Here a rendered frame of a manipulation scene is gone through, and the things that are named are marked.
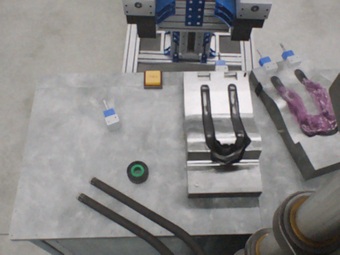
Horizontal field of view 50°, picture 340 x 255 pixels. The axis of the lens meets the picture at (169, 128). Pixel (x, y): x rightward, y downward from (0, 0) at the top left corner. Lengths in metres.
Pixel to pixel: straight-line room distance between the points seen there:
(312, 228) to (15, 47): 2.66
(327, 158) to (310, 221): 0.87
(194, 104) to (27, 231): 0.76
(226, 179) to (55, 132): 0.69
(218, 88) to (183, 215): 0.51
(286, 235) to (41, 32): 2.64
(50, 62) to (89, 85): 1.22
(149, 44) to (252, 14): 0.99
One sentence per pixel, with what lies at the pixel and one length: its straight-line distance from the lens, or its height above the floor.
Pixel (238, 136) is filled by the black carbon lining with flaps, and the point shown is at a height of 0.91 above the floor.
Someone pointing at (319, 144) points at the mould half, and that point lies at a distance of 1.41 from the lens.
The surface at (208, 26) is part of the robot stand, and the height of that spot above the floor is 0.72.
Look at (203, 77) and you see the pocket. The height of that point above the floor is 0.86.
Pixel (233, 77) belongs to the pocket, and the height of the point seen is 0.86.
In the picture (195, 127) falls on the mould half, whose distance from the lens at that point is 1.34.
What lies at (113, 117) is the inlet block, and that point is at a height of 0.85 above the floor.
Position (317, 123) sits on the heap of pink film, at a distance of 1.47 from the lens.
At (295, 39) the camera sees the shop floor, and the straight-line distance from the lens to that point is 2.96.
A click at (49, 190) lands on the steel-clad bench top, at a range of 1.43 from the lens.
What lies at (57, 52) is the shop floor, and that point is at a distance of 2.84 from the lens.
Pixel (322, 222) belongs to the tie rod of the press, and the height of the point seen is 1.62.
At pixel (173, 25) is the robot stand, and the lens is 1.90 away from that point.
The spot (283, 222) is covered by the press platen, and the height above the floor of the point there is 1.54.
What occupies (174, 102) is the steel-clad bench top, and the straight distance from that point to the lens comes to 1.52.
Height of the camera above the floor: 2.09
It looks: 62 degrees down
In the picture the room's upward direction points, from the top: straight up
